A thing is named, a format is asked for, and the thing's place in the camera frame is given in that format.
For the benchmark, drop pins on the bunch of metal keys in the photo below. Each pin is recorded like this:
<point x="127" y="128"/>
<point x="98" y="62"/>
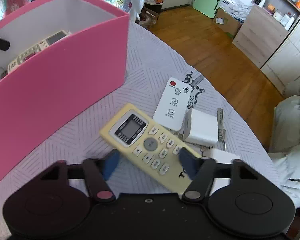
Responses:
<point x="220" y="120"/>

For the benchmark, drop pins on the white jar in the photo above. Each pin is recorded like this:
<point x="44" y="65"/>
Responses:
<point x="278" y="16"/>

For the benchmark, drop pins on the row of cosmetic bottles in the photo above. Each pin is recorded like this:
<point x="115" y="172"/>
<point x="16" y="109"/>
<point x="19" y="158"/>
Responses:
<point x="288" y="20"/>

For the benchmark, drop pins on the large white charger block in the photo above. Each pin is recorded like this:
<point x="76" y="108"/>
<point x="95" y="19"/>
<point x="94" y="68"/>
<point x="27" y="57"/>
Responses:
<point x="202" y="127"/>

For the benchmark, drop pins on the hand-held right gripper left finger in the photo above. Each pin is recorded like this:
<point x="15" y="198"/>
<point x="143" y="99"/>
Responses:
<point x="111" y="163"/>

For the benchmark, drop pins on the wooden shelf cabinet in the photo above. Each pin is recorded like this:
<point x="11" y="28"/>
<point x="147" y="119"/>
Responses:
<point x="255" y="35"/>

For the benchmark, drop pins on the white cat print tablecloth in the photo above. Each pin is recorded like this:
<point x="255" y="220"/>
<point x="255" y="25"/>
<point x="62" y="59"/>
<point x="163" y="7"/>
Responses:
<point x="145" y="62"/>

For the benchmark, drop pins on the pink cardboard storage box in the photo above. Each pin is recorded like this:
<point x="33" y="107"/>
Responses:
<point x="52" y="92"/>

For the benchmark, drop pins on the white fan remote control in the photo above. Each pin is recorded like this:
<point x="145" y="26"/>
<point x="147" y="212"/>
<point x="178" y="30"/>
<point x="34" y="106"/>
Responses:
<point x="171" y="105"/>

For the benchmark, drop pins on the yellow remote control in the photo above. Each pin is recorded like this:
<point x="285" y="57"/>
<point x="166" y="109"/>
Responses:
<point x="130" y="127"/>

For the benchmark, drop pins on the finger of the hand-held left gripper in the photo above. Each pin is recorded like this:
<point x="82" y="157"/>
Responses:
<point x="0" y="44"/>

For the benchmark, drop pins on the stack of tissue packs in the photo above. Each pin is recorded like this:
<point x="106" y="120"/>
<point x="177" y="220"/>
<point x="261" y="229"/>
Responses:
<point x="236" y="6"/>

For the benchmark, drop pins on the wooden wardrobe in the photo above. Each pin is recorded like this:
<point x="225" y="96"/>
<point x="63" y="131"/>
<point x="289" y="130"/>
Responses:
<point x="290" y="65"/>

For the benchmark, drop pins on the cream remote with pink panel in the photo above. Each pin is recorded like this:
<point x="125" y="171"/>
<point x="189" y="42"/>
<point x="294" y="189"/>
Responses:
<point x="30" y="52"/>

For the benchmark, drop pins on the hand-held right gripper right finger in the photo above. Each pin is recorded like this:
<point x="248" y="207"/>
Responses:
<point x="187" y="162"/>

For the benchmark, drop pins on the dark waste bin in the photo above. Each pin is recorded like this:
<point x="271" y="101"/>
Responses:
<point x="152" y="8"/>

